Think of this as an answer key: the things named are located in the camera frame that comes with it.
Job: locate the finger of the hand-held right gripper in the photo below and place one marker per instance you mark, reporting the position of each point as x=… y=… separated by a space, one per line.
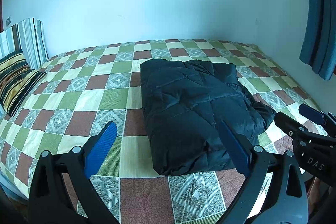
x=288 y=124
x=312 y=113

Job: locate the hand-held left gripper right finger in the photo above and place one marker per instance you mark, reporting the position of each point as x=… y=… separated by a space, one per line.
x=233 y=150

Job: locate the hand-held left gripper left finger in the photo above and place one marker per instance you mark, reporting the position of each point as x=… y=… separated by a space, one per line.
x=101 y=150

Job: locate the black quilted jacket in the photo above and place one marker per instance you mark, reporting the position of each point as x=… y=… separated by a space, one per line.
x=183 y=108

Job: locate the bed with checkered bedspread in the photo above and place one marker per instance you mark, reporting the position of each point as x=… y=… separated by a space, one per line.
x=78 y=95

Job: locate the blue curtain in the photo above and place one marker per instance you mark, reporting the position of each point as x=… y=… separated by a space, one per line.
x=320 y=29

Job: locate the yellow black striped pillow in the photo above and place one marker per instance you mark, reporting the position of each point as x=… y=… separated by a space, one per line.
x=15 y=79

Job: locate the striped headboard cushion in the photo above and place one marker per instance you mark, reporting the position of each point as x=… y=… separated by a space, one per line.
x=29 y=37

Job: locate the wall switch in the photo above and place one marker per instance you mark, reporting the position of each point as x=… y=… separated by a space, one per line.
x=8 y=21

